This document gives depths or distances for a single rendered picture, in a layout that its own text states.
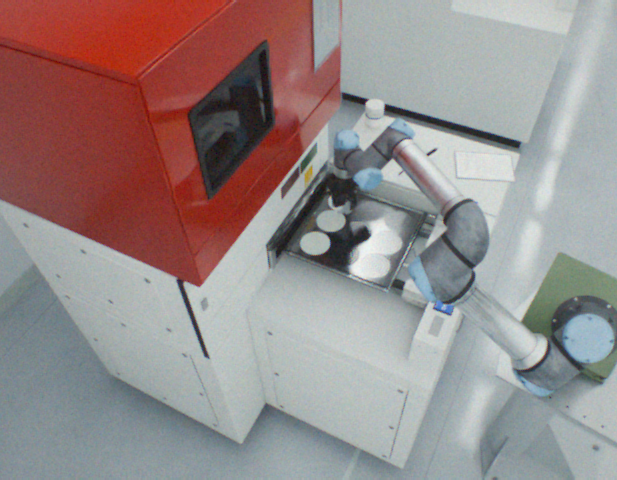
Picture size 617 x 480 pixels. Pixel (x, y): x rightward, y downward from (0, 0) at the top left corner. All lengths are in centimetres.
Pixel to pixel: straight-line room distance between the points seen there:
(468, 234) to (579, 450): 148
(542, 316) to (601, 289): 18
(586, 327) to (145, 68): 119
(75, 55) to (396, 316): 119
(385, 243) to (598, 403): 79
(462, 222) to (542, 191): 217
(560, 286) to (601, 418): 38
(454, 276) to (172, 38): 83
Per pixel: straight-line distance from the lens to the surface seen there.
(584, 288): 175
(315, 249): 180
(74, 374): 281
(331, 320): 173
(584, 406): 176
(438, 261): 134
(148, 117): 99
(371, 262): 177
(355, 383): 182
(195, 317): 149
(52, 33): 113
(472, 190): 196
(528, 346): 152
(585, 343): 153
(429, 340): 156
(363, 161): 157
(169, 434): 254
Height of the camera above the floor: 230
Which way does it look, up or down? 50 degrees down
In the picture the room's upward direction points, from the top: 2 degrees counter-clockwise
